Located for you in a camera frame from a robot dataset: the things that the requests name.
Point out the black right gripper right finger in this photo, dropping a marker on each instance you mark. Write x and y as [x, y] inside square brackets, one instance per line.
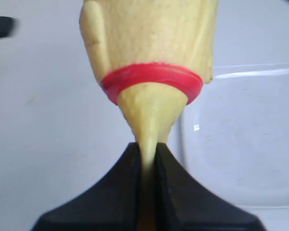
[183, 204]

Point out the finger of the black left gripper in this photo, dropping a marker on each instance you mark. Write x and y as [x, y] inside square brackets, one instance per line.
[7, 26]

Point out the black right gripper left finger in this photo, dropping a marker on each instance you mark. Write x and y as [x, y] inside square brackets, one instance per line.
[109, 205]

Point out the yellow rubber chicken toy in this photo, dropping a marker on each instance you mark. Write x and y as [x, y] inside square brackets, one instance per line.
[151, 58]

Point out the white square plate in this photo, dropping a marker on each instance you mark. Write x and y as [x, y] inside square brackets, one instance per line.
[236, 135]

